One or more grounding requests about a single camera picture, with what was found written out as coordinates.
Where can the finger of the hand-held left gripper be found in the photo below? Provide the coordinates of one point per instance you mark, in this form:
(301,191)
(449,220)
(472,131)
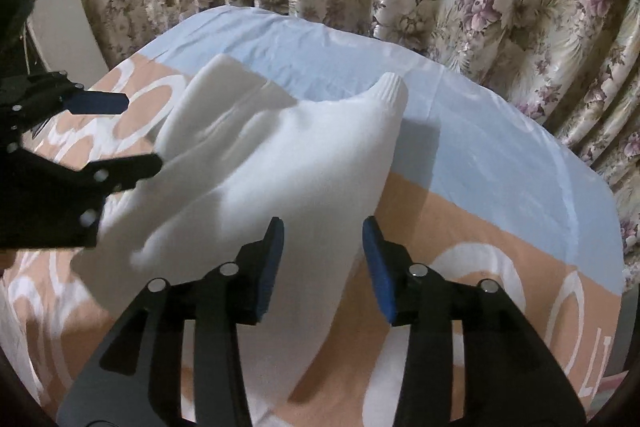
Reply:
(125,169)
(100,103)

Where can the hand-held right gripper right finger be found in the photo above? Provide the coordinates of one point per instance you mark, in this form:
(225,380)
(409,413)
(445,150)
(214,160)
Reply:
(377,277)

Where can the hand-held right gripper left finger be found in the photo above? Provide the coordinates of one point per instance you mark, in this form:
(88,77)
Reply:
(270,277)

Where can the white knit sweater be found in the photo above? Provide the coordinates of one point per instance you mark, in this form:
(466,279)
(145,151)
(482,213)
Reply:
(280,157)

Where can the beige board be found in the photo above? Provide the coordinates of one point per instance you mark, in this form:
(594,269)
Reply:
(65,32)

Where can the blue and orange bed sheet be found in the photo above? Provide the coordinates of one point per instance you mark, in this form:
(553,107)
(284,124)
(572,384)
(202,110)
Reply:
(475,157)

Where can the pink striped cloth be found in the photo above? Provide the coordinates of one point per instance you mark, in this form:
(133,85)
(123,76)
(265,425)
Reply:
(612,384)

